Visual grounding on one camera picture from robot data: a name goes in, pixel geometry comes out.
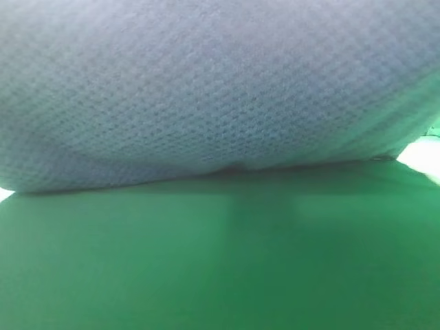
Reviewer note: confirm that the blue waffle-weave towel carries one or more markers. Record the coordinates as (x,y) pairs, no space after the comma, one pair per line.
(112,93)

